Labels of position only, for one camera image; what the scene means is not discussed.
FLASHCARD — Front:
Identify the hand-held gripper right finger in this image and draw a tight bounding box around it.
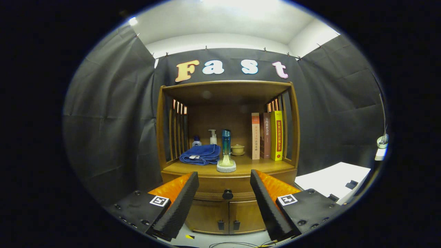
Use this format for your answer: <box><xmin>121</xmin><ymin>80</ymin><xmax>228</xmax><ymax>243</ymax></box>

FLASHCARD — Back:
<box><xmin>250</xmin><ymin>169</ymin><xmax>346</xmax><ymax>242</ymax></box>

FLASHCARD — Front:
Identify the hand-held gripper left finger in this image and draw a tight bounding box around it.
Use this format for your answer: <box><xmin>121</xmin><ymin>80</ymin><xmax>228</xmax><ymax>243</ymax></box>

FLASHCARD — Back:
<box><xmin>104</xmin><ymin>172</ymin><xmax>200</xmax><ymax>242</ymax></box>

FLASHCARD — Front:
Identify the pale green ornament white base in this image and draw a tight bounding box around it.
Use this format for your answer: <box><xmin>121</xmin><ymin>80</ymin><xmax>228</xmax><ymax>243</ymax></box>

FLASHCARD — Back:
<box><xmin>216</xmin><ymin>154</ymin><xmax>237</xmax><ymax>173</ymax></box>

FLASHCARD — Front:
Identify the wooden cabinet door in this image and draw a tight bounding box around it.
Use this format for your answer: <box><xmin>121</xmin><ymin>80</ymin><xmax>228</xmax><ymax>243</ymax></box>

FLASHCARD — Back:
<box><xmin>185</xmin><ymin>200</ymin><xmax>229</xmax><ymax>235</ymax></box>
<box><xmin>228</xmin><ymin>200</ymin><xmax>266</xmax><ymax>234</ymax></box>

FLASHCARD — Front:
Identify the wooden countertop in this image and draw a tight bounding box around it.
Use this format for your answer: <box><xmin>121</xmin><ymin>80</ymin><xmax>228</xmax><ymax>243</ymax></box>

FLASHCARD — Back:
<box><xmin>162</xmin><ymin>154</ymin><xmax>296</xmax><ymax>177</ymax></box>

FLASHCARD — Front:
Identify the wooden cabinet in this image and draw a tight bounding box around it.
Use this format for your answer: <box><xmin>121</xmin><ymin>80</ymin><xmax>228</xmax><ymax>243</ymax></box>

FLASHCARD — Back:
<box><xmin>156</xmin><ymin>80</ymin><xmax>301</xmax><ymax>235</ymax></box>

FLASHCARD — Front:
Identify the blue folded towel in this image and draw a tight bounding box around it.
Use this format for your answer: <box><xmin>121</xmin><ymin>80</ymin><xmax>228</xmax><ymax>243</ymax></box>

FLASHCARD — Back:
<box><xmin>179</xmin><ymin>144</ymin><xmax>221</xmax><ymax>166</ymax></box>

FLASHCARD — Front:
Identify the brown book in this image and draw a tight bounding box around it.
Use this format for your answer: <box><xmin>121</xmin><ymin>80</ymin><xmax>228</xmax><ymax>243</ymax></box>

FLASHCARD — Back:
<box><xmin>259</xmin><ymin>113</ymin><xmax>272</xmax><ymax>159</ymax></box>

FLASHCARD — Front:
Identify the yellow book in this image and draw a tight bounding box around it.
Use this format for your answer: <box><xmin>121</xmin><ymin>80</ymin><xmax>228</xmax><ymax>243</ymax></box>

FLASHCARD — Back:
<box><xmin>270</xmin><ymin>111</ymin><xmax>284</xmax><ymax>162</ymax></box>

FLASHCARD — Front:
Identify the pale pink book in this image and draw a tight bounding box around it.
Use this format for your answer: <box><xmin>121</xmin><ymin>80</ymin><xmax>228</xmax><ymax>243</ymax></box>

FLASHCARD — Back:
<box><xmin>251</xmin><ymin>113</ymin><xmax>260</xmax><ymax>160</ymax></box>

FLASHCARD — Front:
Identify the blue glass bottle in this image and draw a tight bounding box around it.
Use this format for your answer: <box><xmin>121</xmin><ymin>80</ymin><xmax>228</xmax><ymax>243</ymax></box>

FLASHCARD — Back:
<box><xmin>221</xmin><ymin>130</ymin><xmax>232</xmax><ymax>156</ymax></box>

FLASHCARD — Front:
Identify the white round device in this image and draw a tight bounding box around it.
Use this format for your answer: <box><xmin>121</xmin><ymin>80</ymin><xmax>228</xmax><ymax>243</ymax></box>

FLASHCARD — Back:
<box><xmin>375</xmin><ymin>134</ymin><xmax>390</xmax><ymax>161</ymax></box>

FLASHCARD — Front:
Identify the thin cable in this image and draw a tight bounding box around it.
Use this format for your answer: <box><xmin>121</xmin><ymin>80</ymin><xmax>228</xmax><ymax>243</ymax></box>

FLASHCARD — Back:
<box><xmin>209</xmin><ymin>241</ymin><xmax>276</xmax><ymax>248</ymax></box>

